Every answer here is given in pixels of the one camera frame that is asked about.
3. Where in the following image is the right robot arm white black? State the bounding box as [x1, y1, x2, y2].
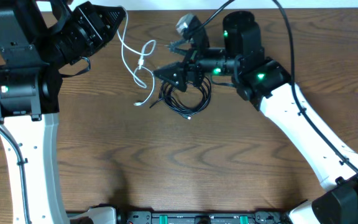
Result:
[154, 11, 358, 223]

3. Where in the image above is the black usb cable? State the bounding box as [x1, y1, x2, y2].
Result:
[149, 74, 213, 121]

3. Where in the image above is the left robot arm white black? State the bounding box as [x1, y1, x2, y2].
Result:
[0, 1, 126, 223]

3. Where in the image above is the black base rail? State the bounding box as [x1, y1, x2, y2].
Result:
[115, 206, 292, 224]

